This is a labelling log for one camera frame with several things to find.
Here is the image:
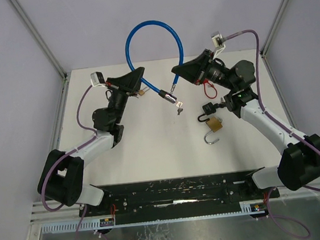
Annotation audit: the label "red cable padlock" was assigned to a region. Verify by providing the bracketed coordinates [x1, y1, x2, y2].
[203, 80, 218, 99]

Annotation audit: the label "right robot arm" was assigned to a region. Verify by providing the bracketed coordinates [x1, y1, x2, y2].
[171, 50, 320, 191]

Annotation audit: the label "aluminium frame post left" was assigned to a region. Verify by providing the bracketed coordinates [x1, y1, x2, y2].
[7, 0, 68, 79]

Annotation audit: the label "blue cable lock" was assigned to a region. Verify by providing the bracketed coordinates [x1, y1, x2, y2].
[125, 20, 184, 107]

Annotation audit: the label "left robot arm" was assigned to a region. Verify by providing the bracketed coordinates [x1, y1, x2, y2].
[37, 67, 145, 212]

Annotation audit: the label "large brass padlock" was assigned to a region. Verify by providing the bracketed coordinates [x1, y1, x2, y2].
[203, 116, 223, 145]

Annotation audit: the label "grey slotted cable duct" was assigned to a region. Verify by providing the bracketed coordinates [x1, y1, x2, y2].
[41, 204, 267, 234]

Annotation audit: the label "purple cable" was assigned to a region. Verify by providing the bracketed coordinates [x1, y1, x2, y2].
[222, 22, 320, 240]
[30, 84, 111, 240]

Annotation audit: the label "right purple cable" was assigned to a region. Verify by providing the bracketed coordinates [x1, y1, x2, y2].
[222, 22, 320, 240]

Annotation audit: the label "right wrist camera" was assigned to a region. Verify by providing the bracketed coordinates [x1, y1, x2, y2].
[211, 31, 225, 58]

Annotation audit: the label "small brass padlock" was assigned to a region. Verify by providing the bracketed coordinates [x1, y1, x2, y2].
[138, 87, 149, 96]

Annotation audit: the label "aluminium frame post right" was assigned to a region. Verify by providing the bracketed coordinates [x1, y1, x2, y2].
[260, 0, 290, 56]

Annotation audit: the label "black padlock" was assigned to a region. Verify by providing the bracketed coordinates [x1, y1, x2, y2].
[197, 102, 217, 123]

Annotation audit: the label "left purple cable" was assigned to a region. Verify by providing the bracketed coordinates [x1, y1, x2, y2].
[30, 84, 111, 240]

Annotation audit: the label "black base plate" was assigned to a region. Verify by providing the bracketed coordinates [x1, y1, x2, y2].
[86, 170, 280, 226]

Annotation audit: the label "blue lock keys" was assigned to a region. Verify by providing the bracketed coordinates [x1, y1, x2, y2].
[175, 101, 183, 115]

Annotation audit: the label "black-headed keys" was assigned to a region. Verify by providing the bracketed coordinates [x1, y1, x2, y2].
[215, 97, 226, 108]

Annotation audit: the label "aluminium frame post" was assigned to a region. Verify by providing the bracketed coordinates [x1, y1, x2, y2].
[260, 0, 290, 56]
[7, 0, 68, 79]

